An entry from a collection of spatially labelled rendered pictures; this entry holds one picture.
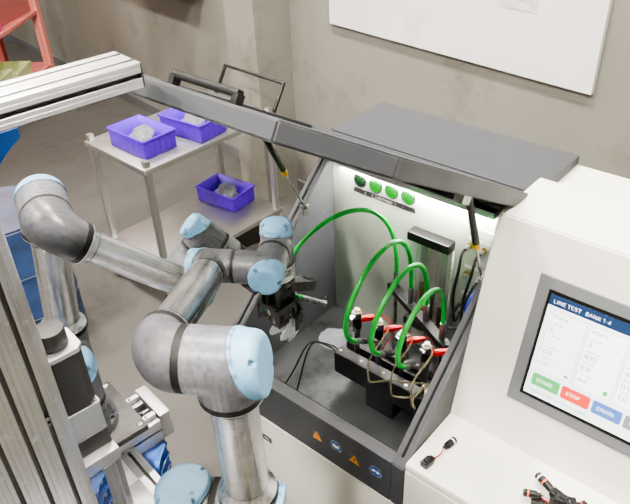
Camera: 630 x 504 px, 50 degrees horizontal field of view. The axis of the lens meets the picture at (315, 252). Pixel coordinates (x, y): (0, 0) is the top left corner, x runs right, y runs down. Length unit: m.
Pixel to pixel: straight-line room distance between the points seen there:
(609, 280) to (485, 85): 2.07
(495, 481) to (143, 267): 1.00
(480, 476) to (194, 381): 0.92
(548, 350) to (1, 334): 1.19
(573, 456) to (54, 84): 1.41
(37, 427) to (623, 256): 1.22
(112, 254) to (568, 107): 2.31
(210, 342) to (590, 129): 2.50
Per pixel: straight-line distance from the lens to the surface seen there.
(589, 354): 1.70
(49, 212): 1.57
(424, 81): 3.80
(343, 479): 2.07
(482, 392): 1.87
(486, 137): 2.17
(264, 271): 1.43
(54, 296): 1.79
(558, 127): 3.40
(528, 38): 3.34
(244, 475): 1.31
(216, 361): 1.09
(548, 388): 1.78
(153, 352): 1.13
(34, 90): 1.17
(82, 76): 1.20
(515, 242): 1.69
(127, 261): 1.62
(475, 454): 1.86
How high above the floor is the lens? 2.40
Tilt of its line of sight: 34 degrees down
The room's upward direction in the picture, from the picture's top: 2 degrees counter-clockwise
